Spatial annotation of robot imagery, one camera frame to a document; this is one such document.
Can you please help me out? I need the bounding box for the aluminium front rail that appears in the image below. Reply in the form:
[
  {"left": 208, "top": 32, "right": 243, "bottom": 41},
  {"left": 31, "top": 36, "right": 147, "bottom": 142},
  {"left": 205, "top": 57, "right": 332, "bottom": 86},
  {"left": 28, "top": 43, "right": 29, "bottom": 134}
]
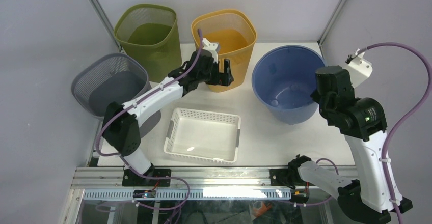
[{"left": 71, "top": 166, "right": 295, "bottom": 201}]

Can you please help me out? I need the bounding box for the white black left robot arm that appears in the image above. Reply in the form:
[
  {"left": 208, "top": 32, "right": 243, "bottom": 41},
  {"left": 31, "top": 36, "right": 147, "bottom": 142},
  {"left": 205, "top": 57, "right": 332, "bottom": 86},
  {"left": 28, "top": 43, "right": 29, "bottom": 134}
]
[{"left": 95, "top": 49, "right": 234, "bottom": 186}]

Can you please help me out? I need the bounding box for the large blue plastic bucket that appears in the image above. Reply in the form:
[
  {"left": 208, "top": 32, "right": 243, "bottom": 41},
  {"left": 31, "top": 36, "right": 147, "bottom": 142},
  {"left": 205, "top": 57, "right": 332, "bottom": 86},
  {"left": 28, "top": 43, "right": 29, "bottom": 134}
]
[{"left": 251, "top": 45, "right": 326, "bottom": 125}]

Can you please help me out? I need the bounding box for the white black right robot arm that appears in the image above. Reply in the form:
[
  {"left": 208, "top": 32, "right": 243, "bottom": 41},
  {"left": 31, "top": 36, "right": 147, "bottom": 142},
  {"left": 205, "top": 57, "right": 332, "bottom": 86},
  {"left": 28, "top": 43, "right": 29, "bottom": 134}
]
[{"left": 276, "top": 66, "right": 413, "bottom": 223}]

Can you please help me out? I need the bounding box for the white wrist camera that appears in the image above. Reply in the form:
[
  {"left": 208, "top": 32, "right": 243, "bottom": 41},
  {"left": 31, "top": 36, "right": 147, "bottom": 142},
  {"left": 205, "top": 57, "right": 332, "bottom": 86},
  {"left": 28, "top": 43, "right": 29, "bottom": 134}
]
[
  {"left": 344, "top": 49, "right": 373, "bottom": 88},
  {"left": 201, "top": 38, "right": 220, "bottom": 64}
]

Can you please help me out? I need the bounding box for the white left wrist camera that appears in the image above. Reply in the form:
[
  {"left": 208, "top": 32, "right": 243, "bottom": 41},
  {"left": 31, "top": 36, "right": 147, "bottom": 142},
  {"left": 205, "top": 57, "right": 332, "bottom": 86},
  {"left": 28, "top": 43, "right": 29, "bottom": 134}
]
[{"left": 201, "top": 38, "right": 220, "bottom": 64}]

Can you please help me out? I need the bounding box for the grey mesh bin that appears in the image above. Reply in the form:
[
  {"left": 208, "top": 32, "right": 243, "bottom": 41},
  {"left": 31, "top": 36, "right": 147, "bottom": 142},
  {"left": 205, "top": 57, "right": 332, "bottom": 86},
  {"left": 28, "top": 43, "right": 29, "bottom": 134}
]
[{"left": 71, "top": 53, "right": 152, "bottom": 121}]

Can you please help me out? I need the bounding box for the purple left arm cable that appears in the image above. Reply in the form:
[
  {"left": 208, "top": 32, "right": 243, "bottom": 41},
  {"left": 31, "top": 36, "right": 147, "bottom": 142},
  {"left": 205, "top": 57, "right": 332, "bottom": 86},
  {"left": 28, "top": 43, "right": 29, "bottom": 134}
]
[{"left": 95, "top": 28, "right": 204, "bottom": 224}]

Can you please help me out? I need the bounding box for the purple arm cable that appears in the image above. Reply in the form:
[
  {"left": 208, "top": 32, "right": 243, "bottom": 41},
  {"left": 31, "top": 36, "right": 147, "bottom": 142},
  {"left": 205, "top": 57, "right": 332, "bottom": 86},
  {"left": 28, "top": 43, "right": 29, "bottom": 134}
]
[
  {"left": 95, "top": 28, "right": 204, "bottom": 224},
  {"left": 280, "top": 42, "right": 432, "bottom": 224}
]

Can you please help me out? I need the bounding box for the yellow mesh bin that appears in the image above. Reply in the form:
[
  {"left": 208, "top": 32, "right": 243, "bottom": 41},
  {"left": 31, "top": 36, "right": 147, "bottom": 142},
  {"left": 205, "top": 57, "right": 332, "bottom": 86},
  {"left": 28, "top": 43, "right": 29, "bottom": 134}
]
[{"left": 191, "top": 9, "right": 257, "bottom": 93}]

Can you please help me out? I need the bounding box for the white perforated plastic basket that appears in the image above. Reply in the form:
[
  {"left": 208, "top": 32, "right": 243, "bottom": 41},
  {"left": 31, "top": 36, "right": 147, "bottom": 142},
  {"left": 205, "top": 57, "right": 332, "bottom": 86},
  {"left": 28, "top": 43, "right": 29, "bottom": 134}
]
[{"left": 164, "top": 107, "right": 241, "bottom": 164}]

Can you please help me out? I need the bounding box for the olive green mesh bin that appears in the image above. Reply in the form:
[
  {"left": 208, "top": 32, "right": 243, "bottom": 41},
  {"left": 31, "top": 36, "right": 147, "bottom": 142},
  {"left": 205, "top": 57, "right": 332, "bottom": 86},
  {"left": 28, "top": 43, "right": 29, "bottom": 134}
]
[{"left": 114, "top": 4, "right": 182, "bottom": 82}]

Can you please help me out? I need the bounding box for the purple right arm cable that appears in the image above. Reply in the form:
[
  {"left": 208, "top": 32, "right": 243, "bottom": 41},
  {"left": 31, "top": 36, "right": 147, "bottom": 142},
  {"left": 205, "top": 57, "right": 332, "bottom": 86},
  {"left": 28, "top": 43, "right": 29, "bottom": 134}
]
[{"left": 280, "top": 42, "right": 432, "bottom": 224}]

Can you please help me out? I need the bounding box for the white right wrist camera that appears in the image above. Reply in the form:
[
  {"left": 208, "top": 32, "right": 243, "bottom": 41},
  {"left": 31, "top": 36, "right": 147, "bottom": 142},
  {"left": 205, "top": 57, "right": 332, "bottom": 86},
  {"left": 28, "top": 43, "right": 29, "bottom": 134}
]
[{"left": 344, "top": 49, "right": 373, "bottom": 88}]

